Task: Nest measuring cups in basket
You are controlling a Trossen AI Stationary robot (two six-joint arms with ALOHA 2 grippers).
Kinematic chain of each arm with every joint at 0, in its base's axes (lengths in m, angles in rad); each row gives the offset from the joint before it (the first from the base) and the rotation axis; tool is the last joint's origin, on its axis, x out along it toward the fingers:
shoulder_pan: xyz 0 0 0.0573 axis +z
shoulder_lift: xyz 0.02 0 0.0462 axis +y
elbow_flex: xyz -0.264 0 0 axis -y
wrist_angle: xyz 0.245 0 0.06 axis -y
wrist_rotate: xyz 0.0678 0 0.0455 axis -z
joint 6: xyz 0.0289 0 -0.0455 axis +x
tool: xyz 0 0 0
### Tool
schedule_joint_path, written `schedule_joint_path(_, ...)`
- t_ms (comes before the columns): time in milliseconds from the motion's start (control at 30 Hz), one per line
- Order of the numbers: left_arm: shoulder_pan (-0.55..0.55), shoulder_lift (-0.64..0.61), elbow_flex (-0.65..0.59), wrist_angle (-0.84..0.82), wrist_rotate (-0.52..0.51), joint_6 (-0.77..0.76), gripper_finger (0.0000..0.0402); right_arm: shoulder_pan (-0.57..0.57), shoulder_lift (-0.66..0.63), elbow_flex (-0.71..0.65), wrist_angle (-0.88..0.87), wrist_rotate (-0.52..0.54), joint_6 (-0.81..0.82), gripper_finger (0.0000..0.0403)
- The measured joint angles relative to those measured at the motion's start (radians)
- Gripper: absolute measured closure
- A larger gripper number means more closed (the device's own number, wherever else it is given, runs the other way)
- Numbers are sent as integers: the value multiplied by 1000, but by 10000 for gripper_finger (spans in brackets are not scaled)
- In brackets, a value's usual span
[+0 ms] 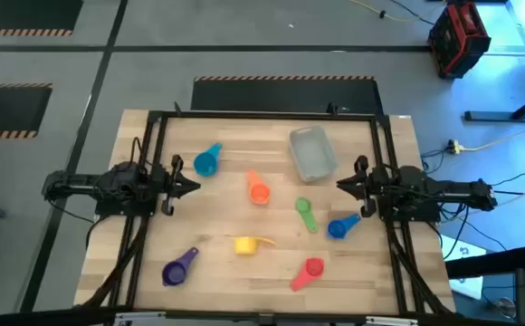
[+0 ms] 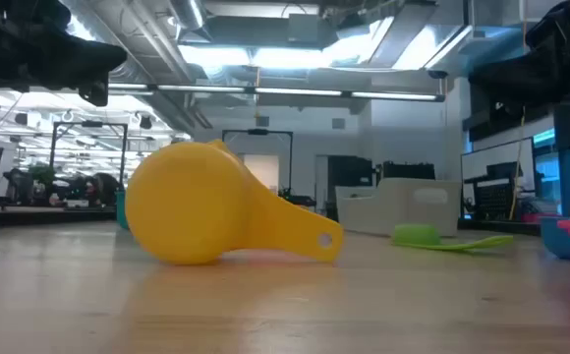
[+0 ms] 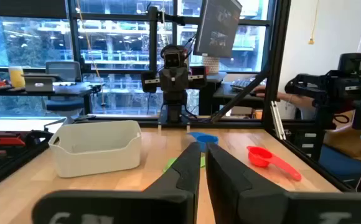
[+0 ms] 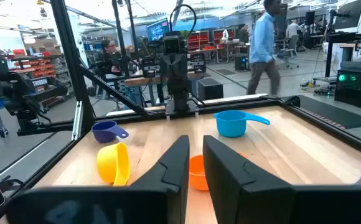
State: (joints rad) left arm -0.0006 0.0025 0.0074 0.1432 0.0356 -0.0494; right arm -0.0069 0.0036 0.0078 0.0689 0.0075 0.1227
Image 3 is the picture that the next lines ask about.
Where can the silver metal rails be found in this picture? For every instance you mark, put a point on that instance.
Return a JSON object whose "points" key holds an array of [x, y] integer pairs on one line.
{"points": [[278, 121]]}

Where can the black keyboard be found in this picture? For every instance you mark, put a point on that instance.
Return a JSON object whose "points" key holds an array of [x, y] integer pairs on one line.
{"points": [[246, 84]]}

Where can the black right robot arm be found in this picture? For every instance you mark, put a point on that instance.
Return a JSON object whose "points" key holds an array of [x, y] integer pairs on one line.
{"points": [[173, 102]]}

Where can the blue seat cushion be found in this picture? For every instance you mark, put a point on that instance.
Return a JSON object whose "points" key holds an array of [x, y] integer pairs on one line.
{"points": [[342, 161]]}

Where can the black monitor pole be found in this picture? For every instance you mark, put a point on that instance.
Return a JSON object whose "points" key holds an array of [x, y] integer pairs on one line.
{"points": [[153, 46]]}

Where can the grey office chair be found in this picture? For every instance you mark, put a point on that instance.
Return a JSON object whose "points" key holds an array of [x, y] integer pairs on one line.
{"points": [[63, 70]]}

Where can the tan padded seat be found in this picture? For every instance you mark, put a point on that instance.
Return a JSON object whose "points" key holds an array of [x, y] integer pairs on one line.
{"points": [[345, 140]]}

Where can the person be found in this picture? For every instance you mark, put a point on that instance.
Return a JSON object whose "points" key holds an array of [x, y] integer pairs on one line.
{"points": [[295, 100]]}

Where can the white patterned pot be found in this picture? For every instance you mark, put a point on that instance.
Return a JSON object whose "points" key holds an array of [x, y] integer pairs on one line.
{"points": [[211, 63]]}

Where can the white plastic basket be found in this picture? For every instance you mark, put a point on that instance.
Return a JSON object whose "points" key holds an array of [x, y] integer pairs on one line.
{"points": [[99, 161]]}

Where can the red measuring cup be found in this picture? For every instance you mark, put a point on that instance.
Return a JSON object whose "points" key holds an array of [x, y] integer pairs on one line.
{"points": [[258, 157]]}

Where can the dark office desk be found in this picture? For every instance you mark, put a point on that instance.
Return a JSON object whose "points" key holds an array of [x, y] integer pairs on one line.
{"points": [[74, 90]]}

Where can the red black toolbox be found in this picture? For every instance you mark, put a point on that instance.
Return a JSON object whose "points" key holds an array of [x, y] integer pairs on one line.
{"points": [[3, 141]]}

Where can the blue measuring cup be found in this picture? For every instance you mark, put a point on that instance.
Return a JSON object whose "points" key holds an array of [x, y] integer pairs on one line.
{"points": [[207, 140]]}

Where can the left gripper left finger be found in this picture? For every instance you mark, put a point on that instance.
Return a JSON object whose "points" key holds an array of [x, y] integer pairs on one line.
{"points": [[174, 199]]}

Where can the grey laptop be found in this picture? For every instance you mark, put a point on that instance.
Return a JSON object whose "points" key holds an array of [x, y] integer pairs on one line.
{"points": [[39, 83]]}

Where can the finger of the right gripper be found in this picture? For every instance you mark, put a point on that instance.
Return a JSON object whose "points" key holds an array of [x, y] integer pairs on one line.
{"points": [[149, 81], [198, 77]]}

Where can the green measuring cup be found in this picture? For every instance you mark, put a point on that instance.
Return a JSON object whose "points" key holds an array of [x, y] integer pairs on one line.
{"points": [[169, 164]]}

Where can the black computer monitor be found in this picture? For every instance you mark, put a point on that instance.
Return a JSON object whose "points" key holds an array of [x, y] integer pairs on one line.
{"points": [[218, 28]]}

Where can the yellow container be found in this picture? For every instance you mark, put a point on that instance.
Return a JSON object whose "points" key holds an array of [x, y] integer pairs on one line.
{"points": [[17, 77]]}

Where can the black drawer unit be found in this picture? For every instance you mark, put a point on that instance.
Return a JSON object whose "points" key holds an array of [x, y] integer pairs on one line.
{"points": [[308, 144]]}

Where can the black computer desk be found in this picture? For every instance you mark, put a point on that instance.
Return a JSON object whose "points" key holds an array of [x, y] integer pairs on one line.
{"points": [[221, 93]]}

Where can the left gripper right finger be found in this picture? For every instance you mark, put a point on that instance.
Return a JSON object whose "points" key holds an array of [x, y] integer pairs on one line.
{"points": [[236, 199]]}

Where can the black background robot arm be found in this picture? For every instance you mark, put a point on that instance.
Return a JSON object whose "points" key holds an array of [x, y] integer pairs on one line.
{"points": [[333, 87]]}

